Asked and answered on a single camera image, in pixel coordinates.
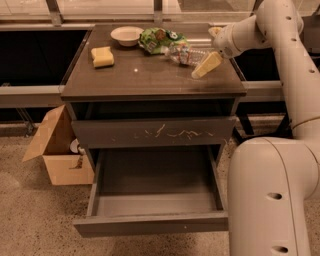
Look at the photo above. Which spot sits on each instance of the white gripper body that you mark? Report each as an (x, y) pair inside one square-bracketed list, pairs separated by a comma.
[(224, 44)]

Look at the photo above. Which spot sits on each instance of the clear plastic water bottle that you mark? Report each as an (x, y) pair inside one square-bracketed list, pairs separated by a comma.
[(184, 55)]

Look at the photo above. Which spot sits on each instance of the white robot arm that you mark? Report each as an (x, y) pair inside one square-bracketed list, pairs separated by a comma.
[(270, 177)]

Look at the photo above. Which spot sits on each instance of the closed scratched grey drawer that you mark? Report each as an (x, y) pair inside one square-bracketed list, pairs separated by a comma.
[(153, 132)]

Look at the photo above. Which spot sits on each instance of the grey drawer cabinet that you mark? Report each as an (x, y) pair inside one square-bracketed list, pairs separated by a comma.
[(143, 86)]

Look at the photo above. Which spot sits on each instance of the open grey lower drawer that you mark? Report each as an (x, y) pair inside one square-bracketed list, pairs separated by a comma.
[(141, 191)]

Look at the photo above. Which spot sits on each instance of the green chip bag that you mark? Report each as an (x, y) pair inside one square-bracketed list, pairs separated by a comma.
[(157, 40)]

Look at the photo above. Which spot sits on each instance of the white bowl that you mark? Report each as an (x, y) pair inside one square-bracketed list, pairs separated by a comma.
[(126, 36)]

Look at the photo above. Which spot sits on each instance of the yellow sponge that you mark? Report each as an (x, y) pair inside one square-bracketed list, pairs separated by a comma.
[(102, 57)]

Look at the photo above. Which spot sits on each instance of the white cup in box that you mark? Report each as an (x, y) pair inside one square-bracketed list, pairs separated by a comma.
[(76, 148)]

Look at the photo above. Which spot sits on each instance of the cardboard box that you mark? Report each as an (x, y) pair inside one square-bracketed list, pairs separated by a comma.
[(52, 142)]

